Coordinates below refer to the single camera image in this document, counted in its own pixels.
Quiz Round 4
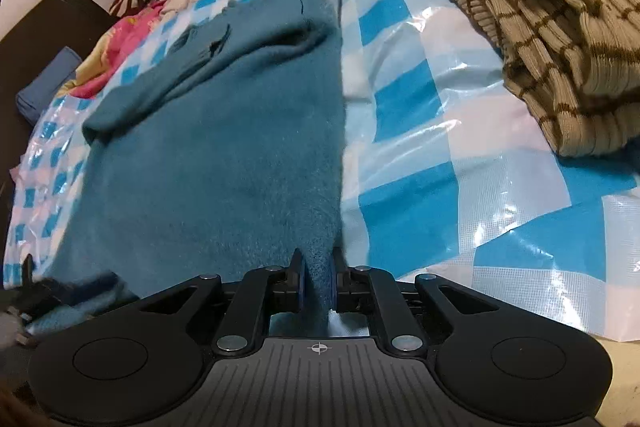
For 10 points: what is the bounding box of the zebra-striped cloth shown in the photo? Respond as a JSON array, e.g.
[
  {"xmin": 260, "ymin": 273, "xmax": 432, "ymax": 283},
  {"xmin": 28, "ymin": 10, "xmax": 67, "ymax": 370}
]
[{"xmin": 109, "ymin": 0, "xmax": 166, "ymax": 15}]

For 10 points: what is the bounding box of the blue white checked plastic sheet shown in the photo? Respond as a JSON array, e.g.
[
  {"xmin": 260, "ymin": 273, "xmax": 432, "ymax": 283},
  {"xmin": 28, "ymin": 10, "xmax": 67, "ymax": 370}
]
[{"xmin": 0, "ymin": 0, "xmax": 640, "ymax": 343}]

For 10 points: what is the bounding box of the blue pillow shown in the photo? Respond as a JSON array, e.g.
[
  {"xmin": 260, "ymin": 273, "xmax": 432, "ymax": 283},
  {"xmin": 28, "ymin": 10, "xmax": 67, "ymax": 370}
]
[{"xmin": 15, "ymin": 47, "xmax": 83, "ymax": 125}]

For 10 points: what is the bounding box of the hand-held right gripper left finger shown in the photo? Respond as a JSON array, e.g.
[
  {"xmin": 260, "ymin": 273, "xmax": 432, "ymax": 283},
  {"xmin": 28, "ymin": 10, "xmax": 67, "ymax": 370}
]
[{"xmin": 132, "ymin": 248, "xmax": 307, "ymax": 355}]

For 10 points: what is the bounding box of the teal fluffy towel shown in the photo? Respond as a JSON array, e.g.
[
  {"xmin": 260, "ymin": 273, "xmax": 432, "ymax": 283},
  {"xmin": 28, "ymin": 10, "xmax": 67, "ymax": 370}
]
[{"xmin": 30, "ymin": 0, "xmax": 348, "ymax": 339}]

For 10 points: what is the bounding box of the brown striped knit sweater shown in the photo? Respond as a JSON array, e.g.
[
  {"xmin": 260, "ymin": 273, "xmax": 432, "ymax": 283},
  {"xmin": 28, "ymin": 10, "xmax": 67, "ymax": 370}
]
[{"xmin": 437, "ymin": 0, "xmax": 640, "ymax": 158}]

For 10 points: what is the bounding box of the pink floral quilt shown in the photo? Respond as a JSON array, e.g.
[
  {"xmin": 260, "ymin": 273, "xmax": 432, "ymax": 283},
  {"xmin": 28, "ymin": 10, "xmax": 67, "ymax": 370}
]
[{"xmin": 55, "ymin": 0, "xmax": 168, "ymax": 100}]

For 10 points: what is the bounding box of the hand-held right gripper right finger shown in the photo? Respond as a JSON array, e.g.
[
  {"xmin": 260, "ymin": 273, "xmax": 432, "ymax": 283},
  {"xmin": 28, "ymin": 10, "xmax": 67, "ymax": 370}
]
[{"xmin": 330, "ymin": 248, "xmax": 506, "ymax": 353}]

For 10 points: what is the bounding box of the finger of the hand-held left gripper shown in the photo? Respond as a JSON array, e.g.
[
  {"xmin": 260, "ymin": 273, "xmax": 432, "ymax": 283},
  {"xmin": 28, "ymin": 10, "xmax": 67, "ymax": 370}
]
[{"xmin": 20, "ymin": 256, "xmax": 122, "ymax": 310}]

